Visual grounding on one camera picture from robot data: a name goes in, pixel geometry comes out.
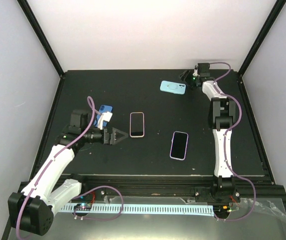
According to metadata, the light blue phone case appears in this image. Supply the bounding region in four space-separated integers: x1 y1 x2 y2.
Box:
160 80 186 95

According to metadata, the blue phone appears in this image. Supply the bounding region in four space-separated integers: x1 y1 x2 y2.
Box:
93 105 113 128

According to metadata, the lavender phone case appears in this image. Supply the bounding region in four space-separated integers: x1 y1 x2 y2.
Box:
169 131 189 161

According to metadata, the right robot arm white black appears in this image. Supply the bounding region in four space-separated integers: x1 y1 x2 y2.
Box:
179 70 237 202

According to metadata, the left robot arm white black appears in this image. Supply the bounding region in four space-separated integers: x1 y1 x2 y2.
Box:
8 110 128 236

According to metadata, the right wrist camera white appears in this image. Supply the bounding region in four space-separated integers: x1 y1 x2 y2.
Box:
193 62 210 78

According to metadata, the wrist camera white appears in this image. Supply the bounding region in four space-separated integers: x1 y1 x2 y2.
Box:
97 111 113 130
193 62 210 78

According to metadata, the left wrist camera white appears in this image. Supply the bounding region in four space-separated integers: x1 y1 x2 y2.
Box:
97 111 113 130

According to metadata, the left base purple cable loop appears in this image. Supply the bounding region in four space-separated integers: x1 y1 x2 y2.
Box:
73 185 124 222

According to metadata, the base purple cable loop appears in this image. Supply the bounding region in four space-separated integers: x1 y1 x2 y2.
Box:
214 199 256 223
73 185 124 222

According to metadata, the white slotted cable duct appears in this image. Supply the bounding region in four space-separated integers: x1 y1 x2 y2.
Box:
59 203 214 217

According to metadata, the right black frame post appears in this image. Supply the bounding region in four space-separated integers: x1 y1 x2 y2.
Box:
238 0 286 77

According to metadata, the black frame post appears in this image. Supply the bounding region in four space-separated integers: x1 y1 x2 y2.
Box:
238 0 286 77
17 0 64 77

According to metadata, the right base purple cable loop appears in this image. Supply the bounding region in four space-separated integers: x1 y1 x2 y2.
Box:
214 199 256 223

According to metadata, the left black frame post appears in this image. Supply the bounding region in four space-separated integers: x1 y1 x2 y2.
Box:
17 0 64 77

